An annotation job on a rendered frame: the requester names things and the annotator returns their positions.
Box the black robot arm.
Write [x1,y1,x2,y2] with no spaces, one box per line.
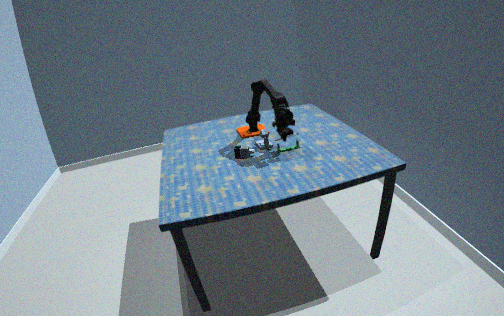
[245,80,295,132]

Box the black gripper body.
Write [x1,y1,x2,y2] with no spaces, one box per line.
[272,118,293,137]

